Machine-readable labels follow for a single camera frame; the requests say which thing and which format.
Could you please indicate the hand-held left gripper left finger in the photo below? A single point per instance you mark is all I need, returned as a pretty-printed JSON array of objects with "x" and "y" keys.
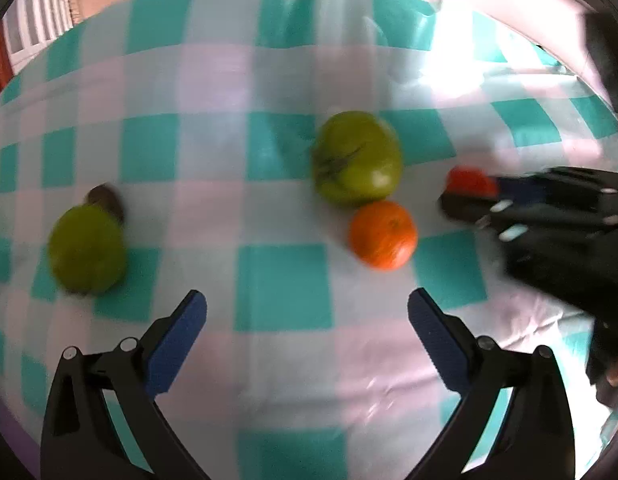
[{"x": 176, "y": 345}]

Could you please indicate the red tomato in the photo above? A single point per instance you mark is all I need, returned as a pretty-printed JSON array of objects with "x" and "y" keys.
[{"x": 470, "y": 182}]

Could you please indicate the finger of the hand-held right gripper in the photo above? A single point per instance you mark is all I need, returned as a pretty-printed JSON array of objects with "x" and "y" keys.
[
  {"x": 524, "y": 191},
  {"x": 469, "y": 209}
]

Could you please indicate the large orange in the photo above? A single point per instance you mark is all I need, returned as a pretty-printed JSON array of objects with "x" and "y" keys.
[{"x": 384, "y": 235}]

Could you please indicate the white box with purple rim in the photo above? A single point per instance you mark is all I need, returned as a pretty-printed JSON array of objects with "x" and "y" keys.
[{"x": 14, "y": 442}]

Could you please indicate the teal white checked tablecloth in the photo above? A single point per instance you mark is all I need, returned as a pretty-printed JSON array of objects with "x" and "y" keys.
[{"x": 289, "y": 60}]

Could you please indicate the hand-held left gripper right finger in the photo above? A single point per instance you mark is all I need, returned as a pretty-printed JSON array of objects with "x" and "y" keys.
[{"x": 436, "y": 345}]

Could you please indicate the green apple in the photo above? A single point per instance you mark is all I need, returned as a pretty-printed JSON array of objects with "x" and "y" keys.
[
  {"x": 86, "y": 250},
  {"x": 356, "y": 160}
]

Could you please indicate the white window frame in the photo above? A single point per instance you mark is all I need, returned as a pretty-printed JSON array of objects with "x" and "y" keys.
[{"x": 36, "y": 20}]

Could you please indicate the dark brown wrinkled fruit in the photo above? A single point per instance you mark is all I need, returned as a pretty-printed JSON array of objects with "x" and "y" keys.
[{"x": 109, "y": 200}]

